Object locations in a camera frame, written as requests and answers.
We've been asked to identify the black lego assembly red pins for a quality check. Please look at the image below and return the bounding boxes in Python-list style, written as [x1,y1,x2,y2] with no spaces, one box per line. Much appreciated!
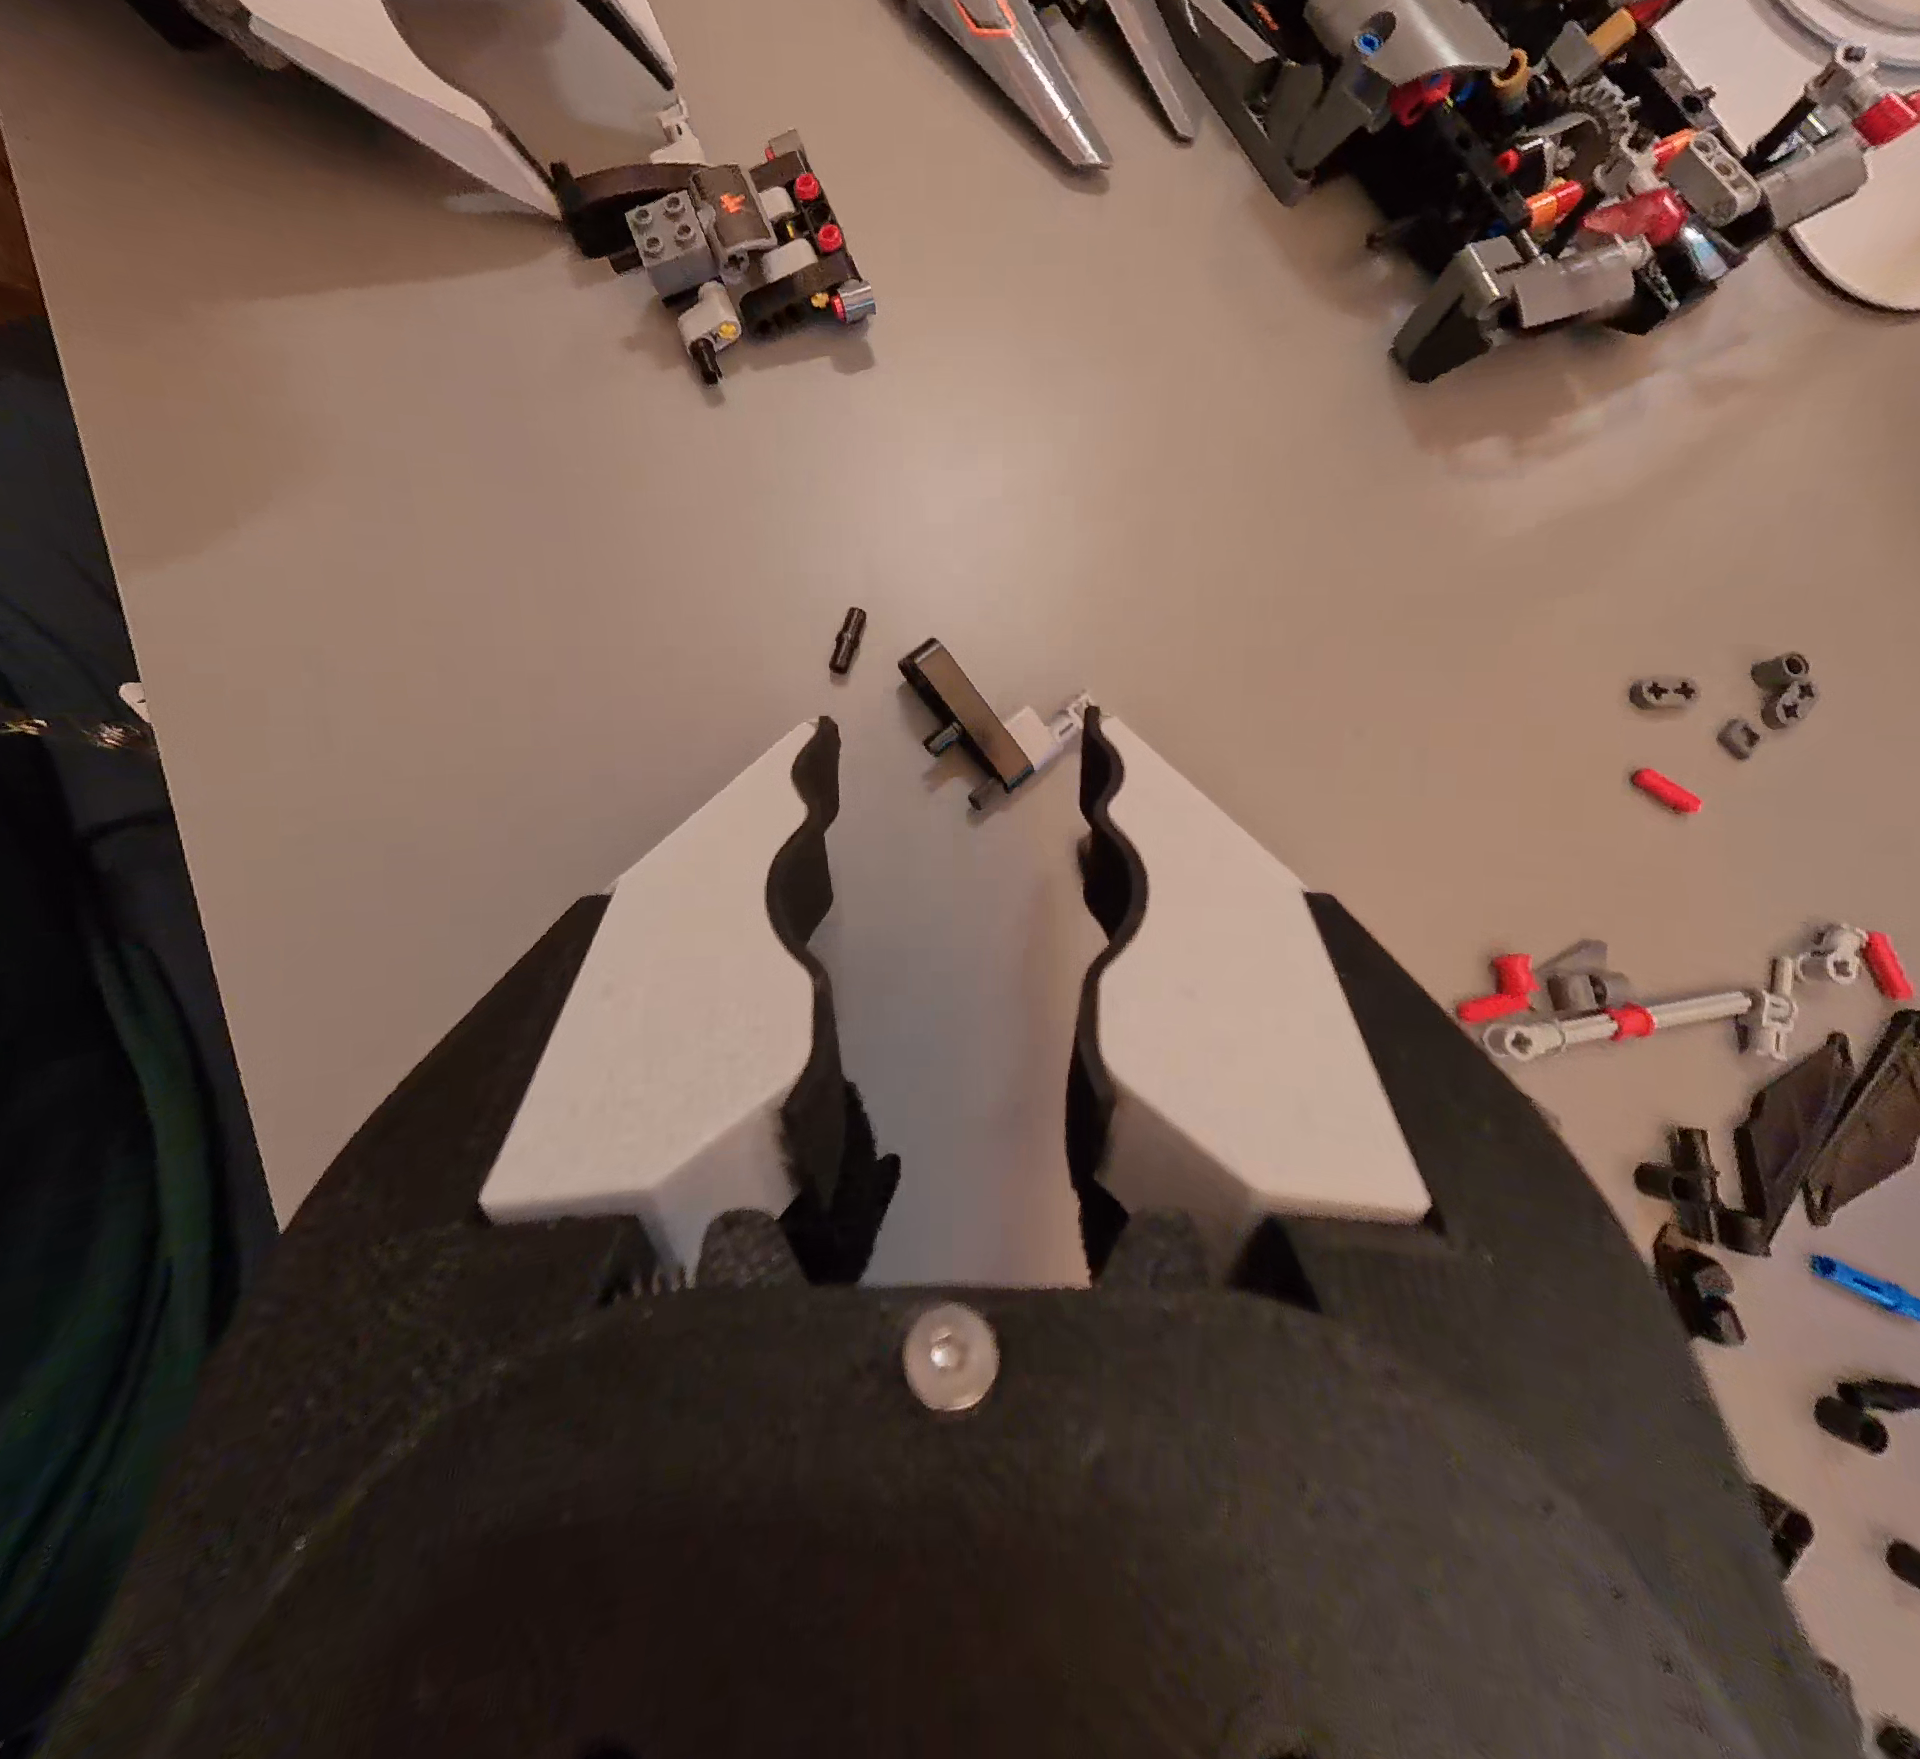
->
[721,131,875,338]

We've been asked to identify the grey lego panels orange stripes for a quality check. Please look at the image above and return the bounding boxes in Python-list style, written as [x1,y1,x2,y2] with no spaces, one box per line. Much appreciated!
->
[874,0,1202,174]

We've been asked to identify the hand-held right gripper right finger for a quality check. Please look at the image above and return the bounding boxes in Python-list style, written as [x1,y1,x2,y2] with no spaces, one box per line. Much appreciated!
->
[1069,707,1435,1289]

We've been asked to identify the black lego wing panel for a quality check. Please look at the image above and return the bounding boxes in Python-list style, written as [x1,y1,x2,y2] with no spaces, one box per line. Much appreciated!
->
[1733,1008,1920,1260]

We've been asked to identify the large lego vehicle model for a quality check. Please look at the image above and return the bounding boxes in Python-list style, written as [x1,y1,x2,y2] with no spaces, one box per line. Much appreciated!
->
[1126,0,1920,383]

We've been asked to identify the dark grey lego axle assembly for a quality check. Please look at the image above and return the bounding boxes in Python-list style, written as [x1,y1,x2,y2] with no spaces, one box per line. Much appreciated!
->
[607,170,771,388]

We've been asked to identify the white rounded board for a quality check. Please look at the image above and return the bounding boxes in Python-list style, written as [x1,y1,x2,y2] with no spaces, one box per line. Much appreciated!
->
[1515,0,1920,312]

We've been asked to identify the light grey lego rod assembly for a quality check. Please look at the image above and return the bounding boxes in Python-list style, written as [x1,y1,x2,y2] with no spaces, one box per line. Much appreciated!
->
[1455,927,1920,1060]

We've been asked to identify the black lego beam assembly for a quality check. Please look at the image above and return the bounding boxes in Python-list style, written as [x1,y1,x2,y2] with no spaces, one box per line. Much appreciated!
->
[898,638,1097,814]
[549,101,708,260]

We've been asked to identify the person's dark trousers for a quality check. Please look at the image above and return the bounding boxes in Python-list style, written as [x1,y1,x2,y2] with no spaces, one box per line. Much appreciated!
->
[0,319,279,1748]

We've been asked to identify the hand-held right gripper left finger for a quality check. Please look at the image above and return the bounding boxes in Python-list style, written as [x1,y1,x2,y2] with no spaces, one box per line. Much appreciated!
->
[480,717,901,1289]

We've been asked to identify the cluster of small lego pieces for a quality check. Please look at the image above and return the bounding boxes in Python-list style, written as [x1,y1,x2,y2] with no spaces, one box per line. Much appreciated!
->
[1636,1129,1920,1588]

